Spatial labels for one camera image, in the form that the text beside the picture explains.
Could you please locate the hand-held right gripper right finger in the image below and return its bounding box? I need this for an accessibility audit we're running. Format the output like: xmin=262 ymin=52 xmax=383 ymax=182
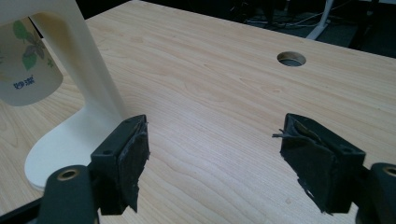
xmin=272 ymin=112 xmax=367 ymax=216

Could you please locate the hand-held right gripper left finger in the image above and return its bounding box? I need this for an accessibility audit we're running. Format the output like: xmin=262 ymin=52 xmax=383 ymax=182
xmin=90 ymin=114 xmax=151 ymax=217

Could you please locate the cream paper towel holder stand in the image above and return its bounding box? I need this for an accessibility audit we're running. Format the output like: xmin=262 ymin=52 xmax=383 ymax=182
xmin=0 ymin=0 xmax=132 ymax=192

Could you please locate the paper towel roll leaf print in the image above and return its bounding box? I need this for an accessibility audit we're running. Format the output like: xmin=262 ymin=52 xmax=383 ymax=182
xmin=0 ymin=17 xmax=64 ymax=107

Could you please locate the white metal stand leg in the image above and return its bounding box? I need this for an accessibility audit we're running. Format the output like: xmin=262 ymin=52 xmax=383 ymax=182
xmin=305 ymin=0 xmax=334 ymax=41

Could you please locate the white cable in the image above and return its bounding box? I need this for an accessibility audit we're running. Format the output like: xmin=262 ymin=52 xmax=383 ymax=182
xmin=246 ymin=10 xmax=326 ymax=29

